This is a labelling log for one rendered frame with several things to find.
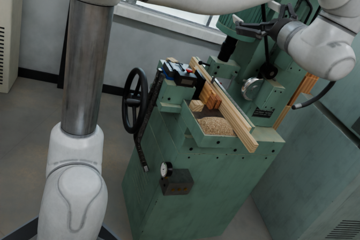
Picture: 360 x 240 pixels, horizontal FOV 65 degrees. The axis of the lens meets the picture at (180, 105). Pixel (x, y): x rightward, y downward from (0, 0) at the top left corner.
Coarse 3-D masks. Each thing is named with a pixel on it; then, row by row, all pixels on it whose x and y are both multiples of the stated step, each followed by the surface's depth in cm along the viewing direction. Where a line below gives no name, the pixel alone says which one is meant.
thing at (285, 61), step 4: (280, 52) 117; (284, 52) 115; (280, 56) 117; (284, 56) 115; (288, 56) 113; (276, 60) 119; (280, 60) 117; (284, 60) 115; (288, 60) 113; (292, 60) 112; (276, 64) 119; (280, 64) 117; (284, 64) 115; (288, 64) 113; (292, 64) 113; (296, 64) 114; (284, 68) 115; (288, 68) 114; (292, 68) 115; (296, 68) 115; (300, 68) 116; (292, 72) 117; (296, 72) 117; (300, 72) 118
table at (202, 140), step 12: (192, 96) 124; (168, 108) 116; (180, 108) 119; (204, 108) 118; (192, 120) 110; (192, 132) 109; (204, 132) 103; (204, 144) 105; (216, 144) 107; (228, 144) 109; (240, 144) 112
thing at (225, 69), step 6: (210, 60) 124; (216, 60) 122; (210, 66) 124; (216, 66) 121; (222, 66) 122; (228, 66) 124; (234, 66) 125; (240, 66) 126; (210, 72) 123; (216, 72) 123; (222, 72) 124; (228, 72) 126; (228, 78) 128; (234, 78) 129
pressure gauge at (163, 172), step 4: (164, 164) 114; (168, 164) 114; (160, 168) 117; (164, 168) 114; (168, 168) 113; (160, 172) 117; (164, 172) 114; (168, 172) 113; (164, 176) 113; (168, 176) 114
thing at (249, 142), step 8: (208, 80) 135; (224, 104) 119; (224, 112) 118; (232, 112) 115; (232, 120) 113; (232, 128) 112; (240, 128) 108; (240, 136) 108; (248, 136) 104; (248, 144) 103; (256, 144) 101
